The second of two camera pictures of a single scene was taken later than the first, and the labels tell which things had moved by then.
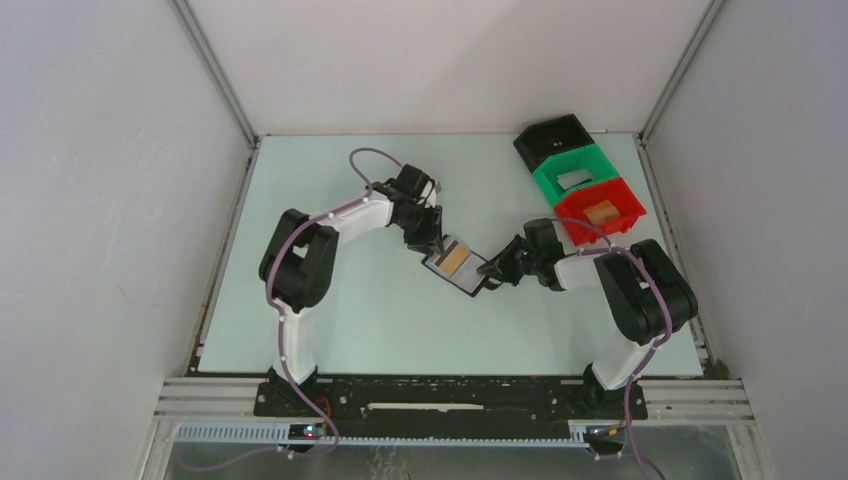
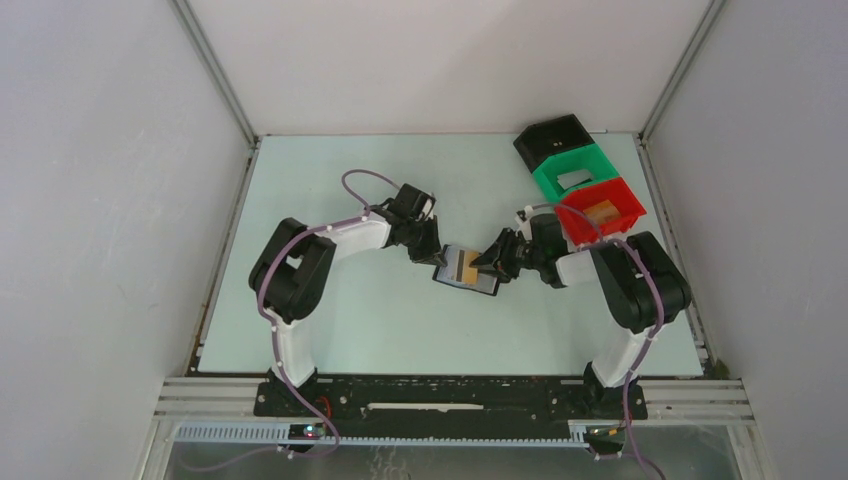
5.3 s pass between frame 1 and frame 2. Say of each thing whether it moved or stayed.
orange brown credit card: moved
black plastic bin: stayed
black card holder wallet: stayed
